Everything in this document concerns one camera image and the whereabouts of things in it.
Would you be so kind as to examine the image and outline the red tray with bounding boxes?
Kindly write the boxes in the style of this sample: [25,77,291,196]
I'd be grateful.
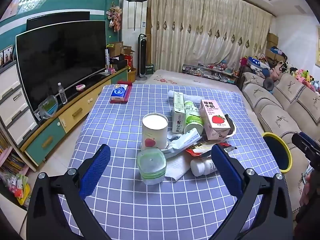
[109,80,134,103]

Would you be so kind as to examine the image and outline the yellow bucket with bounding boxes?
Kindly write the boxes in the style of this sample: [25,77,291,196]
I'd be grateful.
[126,66,137,82]

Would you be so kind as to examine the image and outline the white foam net sleeve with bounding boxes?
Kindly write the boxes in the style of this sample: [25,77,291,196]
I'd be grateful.
[168,89,206,101]

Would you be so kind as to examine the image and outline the blue starred bag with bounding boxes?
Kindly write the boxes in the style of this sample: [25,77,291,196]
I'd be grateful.
[246,56,270,72]

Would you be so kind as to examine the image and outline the beige embroidered sofa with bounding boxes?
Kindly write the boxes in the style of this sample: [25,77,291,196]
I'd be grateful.
[237,71,320,213]

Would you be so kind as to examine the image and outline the open cardboard boxes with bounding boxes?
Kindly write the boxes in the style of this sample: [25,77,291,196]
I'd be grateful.
[108,41,136,58]

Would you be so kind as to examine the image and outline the white pill bottle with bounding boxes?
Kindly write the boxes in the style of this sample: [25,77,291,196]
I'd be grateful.
[190,158,218,177]

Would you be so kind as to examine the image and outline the clear water bottle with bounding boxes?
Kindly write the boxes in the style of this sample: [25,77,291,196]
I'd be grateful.
[57,82,68,105]

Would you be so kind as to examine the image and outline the black plate with white rim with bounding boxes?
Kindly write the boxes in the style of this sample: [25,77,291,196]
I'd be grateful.
[224,114,237,138]

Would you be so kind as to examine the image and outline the hanging flower decoration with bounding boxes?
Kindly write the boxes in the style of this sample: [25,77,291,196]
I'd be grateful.
[106,2,123,32]

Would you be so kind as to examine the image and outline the red snack wrapper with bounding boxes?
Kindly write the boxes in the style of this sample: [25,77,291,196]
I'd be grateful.
[185,141,237,158]

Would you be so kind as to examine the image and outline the white standing air conditioner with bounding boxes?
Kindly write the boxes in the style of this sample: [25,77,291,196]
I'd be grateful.
[122,0,148,55]

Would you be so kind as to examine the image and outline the large black television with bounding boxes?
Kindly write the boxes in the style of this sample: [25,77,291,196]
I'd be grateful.
[15,20,107,113]

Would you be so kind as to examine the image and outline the white plastic drawer unit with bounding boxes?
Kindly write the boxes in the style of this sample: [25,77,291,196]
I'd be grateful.
[0,60,39,148]

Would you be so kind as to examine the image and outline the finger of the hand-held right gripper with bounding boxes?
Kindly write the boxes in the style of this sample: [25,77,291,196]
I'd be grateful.
[291,132,320,159]

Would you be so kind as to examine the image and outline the person's dark patterned clothing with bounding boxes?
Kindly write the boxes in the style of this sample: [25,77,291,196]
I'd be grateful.
[294,172,320,222]

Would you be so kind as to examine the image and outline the wall poster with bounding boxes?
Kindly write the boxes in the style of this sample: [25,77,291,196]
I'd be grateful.
[7,0,48,15]

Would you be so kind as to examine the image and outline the beige patterned curtain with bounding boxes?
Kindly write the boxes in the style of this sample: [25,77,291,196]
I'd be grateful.
[146,0,274,74]

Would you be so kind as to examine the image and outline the floral bed mattress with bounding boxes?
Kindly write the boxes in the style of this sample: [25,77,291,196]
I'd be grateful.
[136,69,242,93]

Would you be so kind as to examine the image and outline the low cluttered shelf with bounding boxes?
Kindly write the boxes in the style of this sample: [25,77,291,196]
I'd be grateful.
[182,62,239,83]

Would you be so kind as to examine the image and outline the blue checked tablecloth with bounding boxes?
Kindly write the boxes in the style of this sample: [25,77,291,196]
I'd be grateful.
[68,84,283,240]

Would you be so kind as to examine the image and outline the white paper can apple print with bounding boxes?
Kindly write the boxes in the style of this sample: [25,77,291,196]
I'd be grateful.
[142,113,169,150]

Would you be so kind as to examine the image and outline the glass bowl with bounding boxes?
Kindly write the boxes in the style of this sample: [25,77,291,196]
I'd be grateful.
[37,95,59,120]

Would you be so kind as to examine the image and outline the clear container with green lid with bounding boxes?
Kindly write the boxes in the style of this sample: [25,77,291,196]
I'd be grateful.
[136,148,167,186]

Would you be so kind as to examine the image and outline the black tower fan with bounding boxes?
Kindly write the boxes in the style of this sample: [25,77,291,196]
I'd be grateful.
[137,33,147,78]

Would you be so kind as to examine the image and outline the white paper towel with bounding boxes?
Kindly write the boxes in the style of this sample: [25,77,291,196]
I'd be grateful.
[164,151,198,181]

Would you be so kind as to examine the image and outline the grey wet wipe packet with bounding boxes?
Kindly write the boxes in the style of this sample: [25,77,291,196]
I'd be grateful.
[166,127,202,159]

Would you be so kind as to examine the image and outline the green label plastic bottle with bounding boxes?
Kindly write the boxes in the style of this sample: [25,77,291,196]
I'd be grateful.
[183,100,204,134]

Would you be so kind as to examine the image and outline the blue tissue pack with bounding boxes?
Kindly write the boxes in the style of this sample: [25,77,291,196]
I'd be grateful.
[111,84,129,98]

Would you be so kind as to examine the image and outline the pile of colourful packets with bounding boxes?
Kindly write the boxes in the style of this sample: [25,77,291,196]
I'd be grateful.
[0,135,31,207]

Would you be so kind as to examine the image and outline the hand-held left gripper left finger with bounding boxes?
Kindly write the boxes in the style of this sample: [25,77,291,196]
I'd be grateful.
[26,144,112,240]

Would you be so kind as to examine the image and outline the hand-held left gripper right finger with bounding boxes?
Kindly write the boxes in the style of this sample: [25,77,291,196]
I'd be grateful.
[211,143,293,240]

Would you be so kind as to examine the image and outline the black wall-mounted screen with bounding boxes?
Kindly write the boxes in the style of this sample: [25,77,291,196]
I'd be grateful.
[26,11,91,32]

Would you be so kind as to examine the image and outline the green and white drink carton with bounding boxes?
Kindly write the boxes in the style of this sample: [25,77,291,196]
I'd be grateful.
[172,92,187,134]

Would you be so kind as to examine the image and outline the pink strawberry milk carton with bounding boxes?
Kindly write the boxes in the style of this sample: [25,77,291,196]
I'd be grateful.
[200,99,230,141]

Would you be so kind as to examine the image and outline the black bin with yellow rim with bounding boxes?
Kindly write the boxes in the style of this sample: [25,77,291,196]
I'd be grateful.
[262,132,293,174]

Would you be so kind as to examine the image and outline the pile of plush toys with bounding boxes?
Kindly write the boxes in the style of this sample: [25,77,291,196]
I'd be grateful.
[260,52,320,96]

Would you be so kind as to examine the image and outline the green and yellow television cabinet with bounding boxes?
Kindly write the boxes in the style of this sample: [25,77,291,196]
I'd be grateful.
[20,66,137,167]

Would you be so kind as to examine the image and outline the stacked brown cardboard boxes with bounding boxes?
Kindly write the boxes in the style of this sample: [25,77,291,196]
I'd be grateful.
[265,32,279,61]

